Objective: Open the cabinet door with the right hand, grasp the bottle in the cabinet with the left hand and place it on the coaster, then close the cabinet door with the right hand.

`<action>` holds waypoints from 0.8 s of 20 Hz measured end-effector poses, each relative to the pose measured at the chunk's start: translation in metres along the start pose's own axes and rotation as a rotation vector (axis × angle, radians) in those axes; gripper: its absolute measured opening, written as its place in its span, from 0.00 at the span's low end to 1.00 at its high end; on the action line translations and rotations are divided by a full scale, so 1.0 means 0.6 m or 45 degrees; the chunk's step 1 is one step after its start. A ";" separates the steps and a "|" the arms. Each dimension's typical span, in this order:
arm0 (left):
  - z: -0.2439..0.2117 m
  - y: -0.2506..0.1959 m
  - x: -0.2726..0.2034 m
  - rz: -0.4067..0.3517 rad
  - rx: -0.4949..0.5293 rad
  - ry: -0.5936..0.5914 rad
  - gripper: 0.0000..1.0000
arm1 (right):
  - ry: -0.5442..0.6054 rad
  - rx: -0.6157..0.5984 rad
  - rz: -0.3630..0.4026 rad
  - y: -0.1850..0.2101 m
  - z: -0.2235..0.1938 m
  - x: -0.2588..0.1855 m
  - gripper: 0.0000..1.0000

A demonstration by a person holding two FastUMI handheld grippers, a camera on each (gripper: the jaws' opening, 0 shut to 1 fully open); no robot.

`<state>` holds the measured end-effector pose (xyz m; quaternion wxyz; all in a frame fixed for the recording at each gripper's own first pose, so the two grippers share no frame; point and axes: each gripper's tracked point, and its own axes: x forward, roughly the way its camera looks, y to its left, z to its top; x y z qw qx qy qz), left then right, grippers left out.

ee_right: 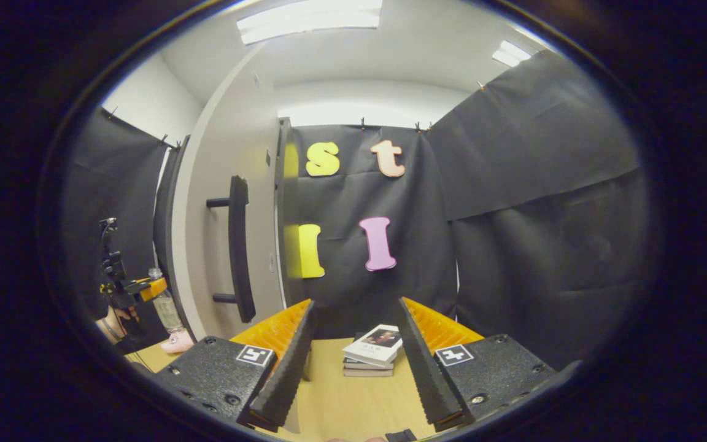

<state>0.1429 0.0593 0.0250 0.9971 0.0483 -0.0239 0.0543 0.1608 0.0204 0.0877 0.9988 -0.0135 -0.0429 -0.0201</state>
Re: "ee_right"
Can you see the clear plastic bottle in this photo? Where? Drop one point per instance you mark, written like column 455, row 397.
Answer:
column 166, row 310

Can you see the white photo cover book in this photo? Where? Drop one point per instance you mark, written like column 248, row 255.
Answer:
column 373, row 345

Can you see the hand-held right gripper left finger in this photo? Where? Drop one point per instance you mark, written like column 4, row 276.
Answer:
column 289, row 368

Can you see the beige cabinet door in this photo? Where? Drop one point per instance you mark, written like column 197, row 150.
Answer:
column 206, row 245

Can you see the ceiling light panel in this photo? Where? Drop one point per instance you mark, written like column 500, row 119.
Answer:
column 511, row 53
column 310, row 18

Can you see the grey book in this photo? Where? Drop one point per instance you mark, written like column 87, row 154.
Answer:
column 366, row 364

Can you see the black backdrop cloth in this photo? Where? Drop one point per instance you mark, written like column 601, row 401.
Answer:
column 544, row 245

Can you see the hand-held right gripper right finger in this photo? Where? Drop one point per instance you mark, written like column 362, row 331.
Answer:
column 424, row 368

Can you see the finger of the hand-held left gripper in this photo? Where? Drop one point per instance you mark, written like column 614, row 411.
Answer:
column 152, row 288

